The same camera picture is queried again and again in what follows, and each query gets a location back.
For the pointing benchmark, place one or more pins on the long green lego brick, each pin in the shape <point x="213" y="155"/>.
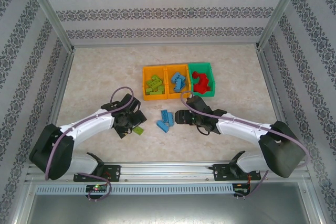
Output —
<point x="156" y="83"/>

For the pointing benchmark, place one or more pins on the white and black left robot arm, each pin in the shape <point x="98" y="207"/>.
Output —
<point x="92" y="124"/>

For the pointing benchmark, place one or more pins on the small green lego brick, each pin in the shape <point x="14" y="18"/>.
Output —
<point x="148" y="84"/>

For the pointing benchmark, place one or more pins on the orange plastic bin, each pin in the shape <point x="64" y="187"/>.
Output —
<point x="155" y="97"/>
<point x="178" y="96"/>

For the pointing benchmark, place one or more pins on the aluminium upright frame post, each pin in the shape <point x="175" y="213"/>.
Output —
<point x="278" y="11"/>
<point x="52" y="14"/>

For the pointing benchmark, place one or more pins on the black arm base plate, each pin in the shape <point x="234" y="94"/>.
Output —
<point x="220" y="172"/>
<point x="113" y="172"/>

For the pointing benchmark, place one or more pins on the grey metal panel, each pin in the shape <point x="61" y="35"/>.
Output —
<point x="168" y="211"/>

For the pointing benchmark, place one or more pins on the green plastic bin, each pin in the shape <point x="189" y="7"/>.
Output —
<point x="200" y="67"/>

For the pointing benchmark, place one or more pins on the small circuit board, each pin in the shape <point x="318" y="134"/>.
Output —
<point x="97" y="188"/>
<point x="240" y="190"/>

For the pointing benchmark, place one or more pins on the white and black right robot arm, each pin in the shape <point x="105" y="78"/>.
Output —
<point x="241" y="129"/>

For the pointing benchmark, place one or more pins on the aluminium table side rail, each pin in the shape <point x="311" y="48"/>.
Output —
<point x="270" y="77"/>
<point x="61" y="85"/>

